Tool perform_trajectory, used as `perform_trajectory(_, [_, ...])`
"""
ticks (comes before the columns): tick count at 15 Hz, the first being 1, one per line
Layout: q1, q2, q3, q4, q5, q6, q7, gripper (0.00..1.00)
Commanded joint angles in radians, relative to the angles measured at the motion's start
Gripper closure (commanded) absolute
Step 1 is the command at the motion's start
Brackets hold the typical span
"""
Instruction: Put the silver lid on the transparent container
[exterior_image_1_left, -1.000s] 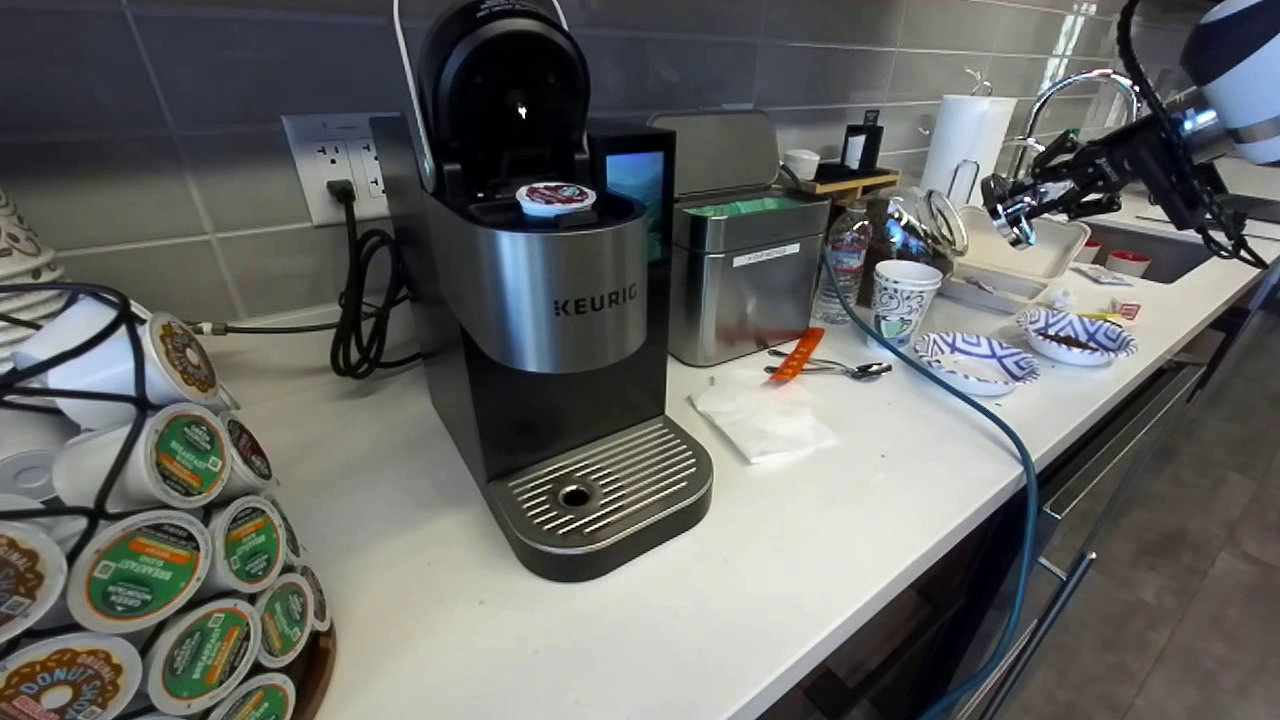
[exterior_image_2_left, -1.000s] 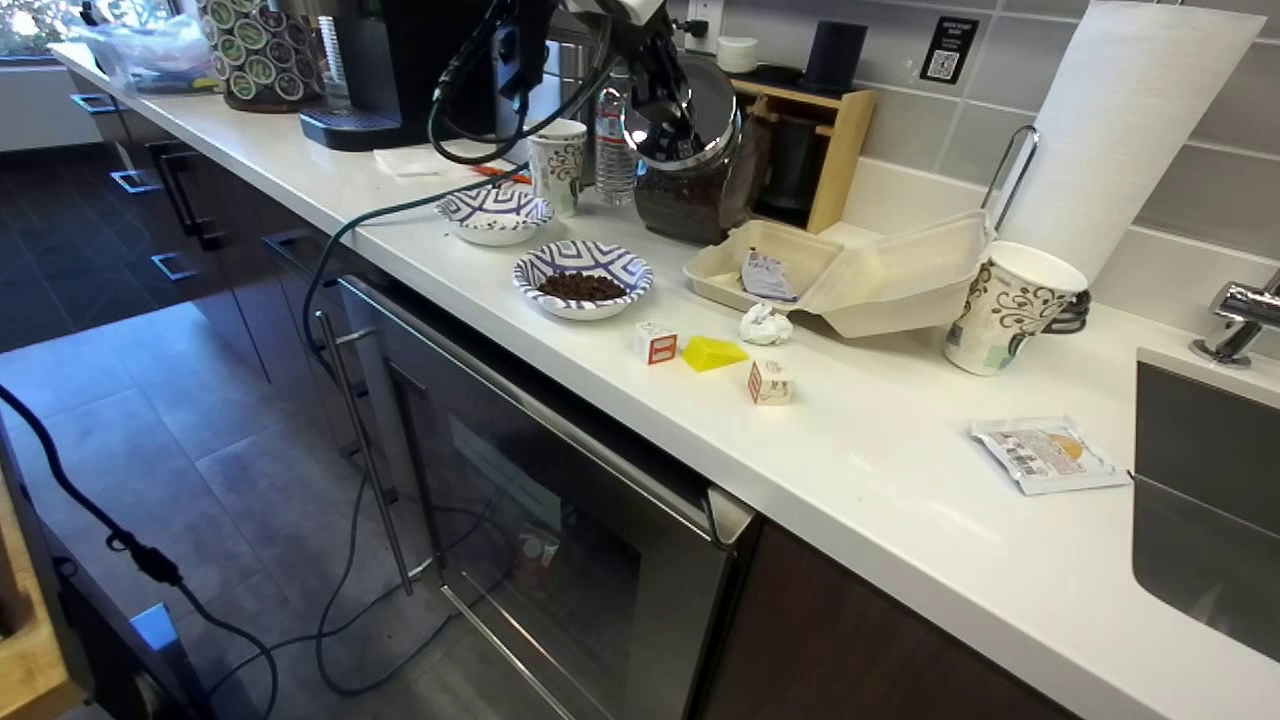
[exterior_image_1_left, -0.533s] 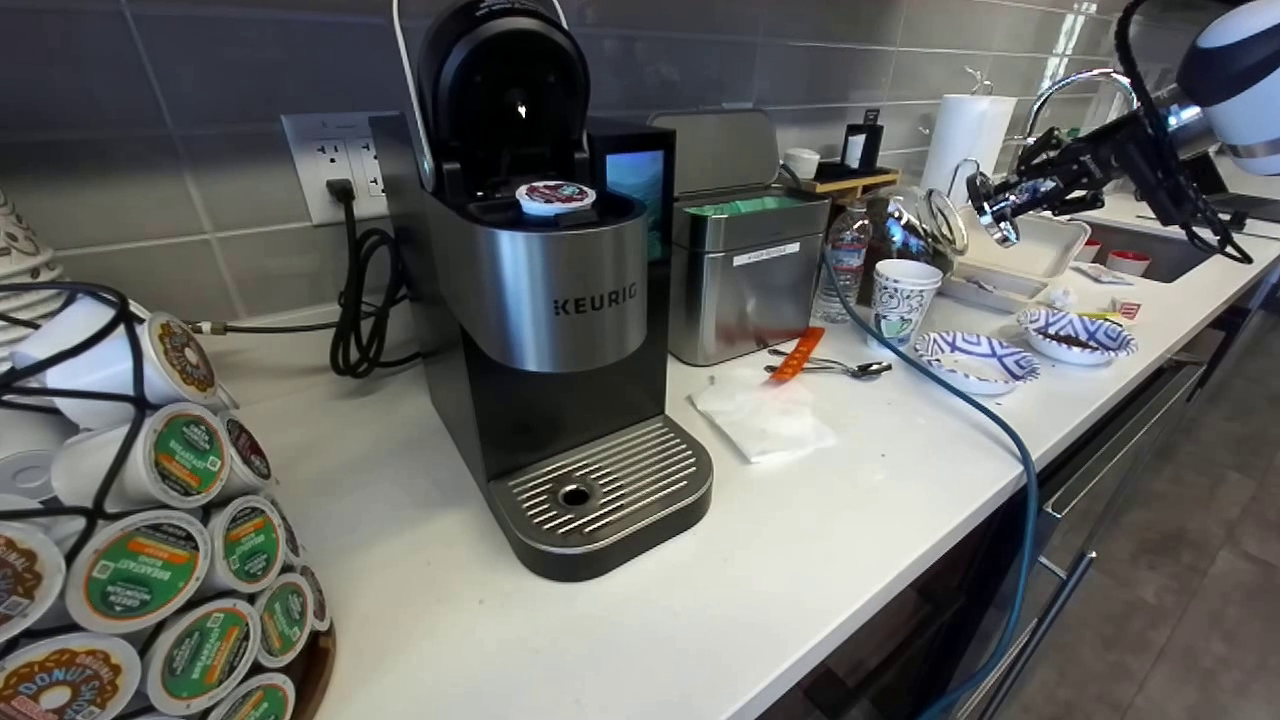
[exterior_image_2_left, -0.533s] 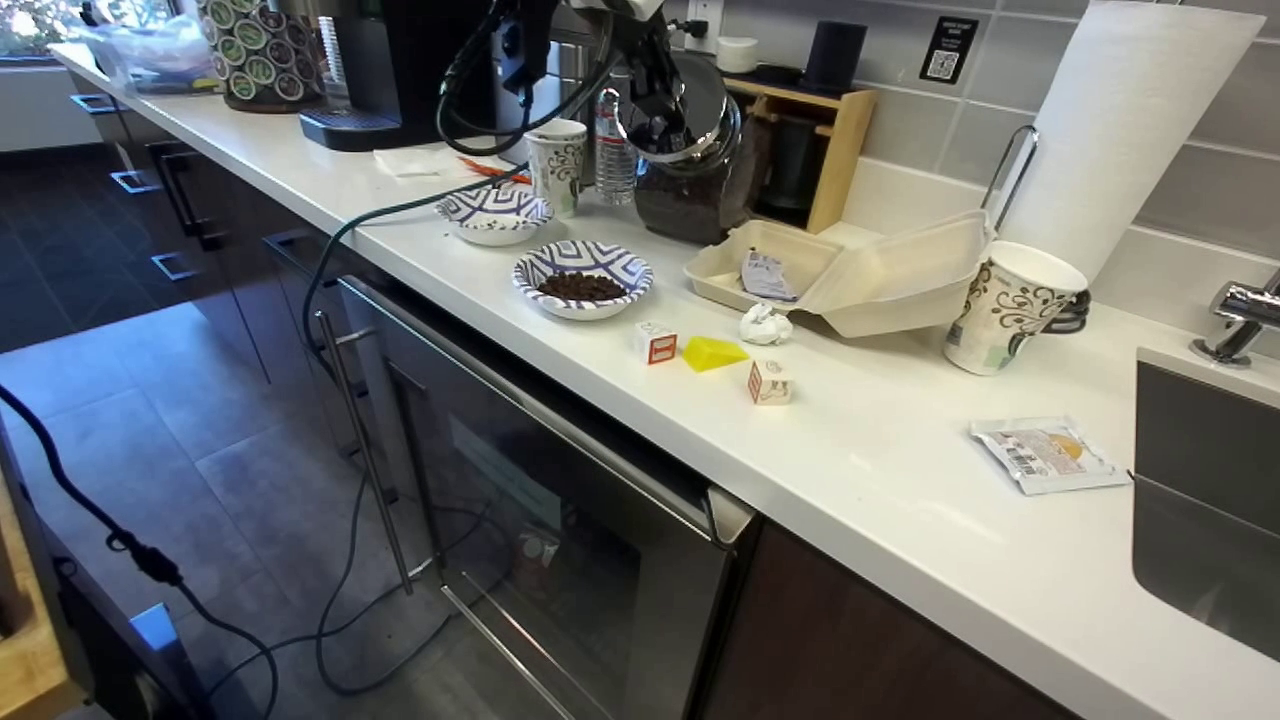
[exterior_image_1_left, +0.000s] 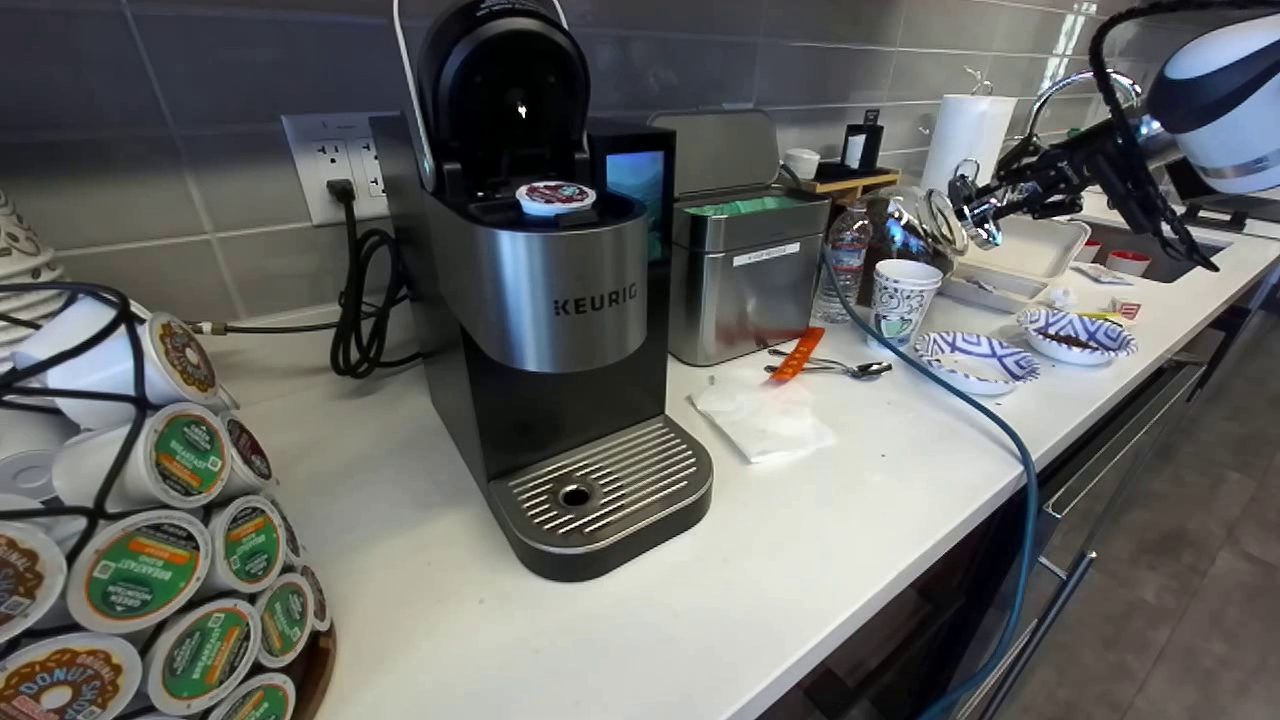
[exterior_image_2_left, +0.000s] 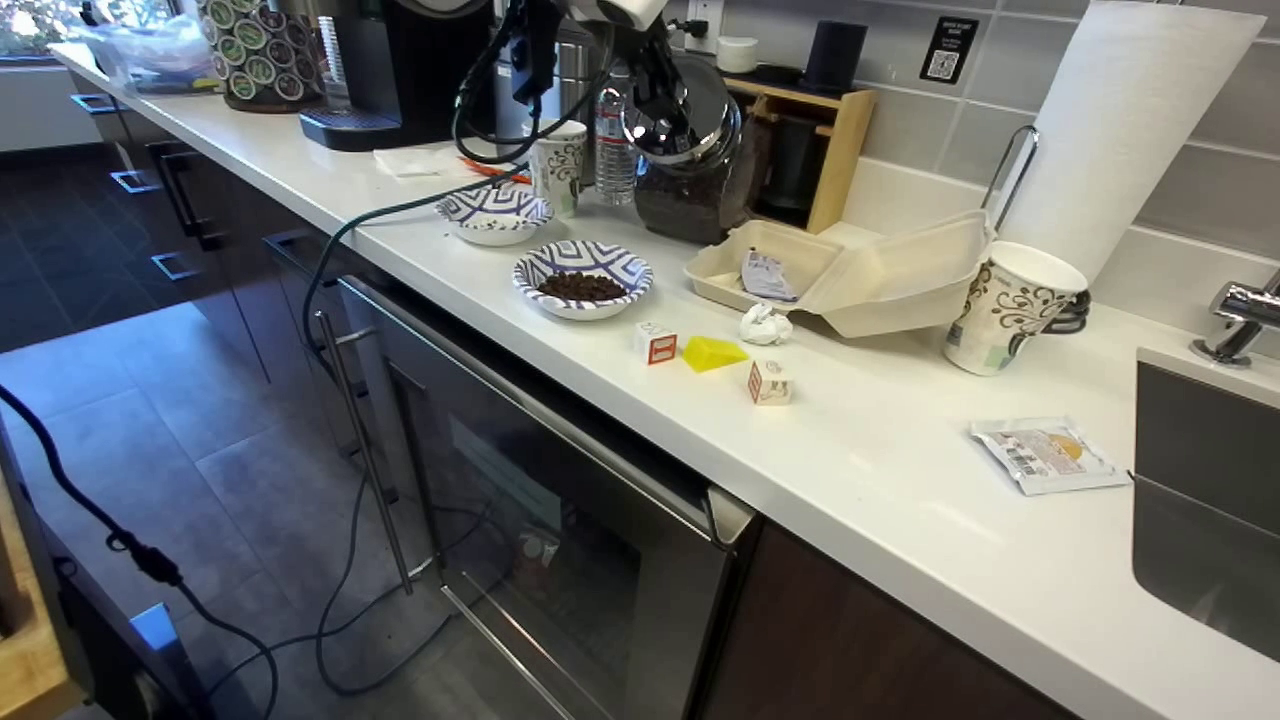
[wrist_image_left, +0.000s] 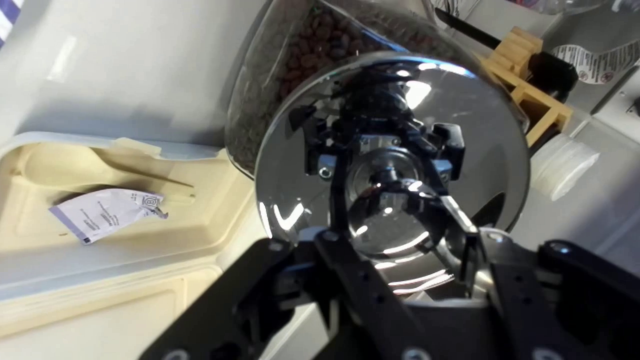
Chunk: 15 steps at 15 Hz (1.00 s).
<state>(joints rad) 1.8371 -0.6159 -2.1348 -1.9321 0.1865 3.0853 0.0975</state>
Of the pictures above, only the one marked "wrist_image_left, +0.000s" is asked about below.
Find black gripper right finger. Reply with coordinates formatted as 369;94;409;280
438;192;640;360

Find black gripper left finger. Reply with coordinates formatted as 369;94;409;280
138;155;436;360

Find silver lid with knob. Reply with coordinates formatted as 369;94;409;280
253;52;533;296

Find white round plastic lid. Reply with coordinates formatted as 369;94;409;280
531;140;602;202

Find transparent glass container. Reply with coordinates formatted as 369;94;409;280
223;0;483;181

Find white takeout container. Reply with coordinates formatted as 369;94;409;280
0;0;276;339

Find wooden holder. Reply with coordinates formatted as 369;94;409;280
477;27;576;151

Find black bottle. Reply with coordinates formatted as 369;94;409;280
527;50;579;105

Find white paper packet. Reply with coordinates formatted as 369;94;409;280
47;187;169;246

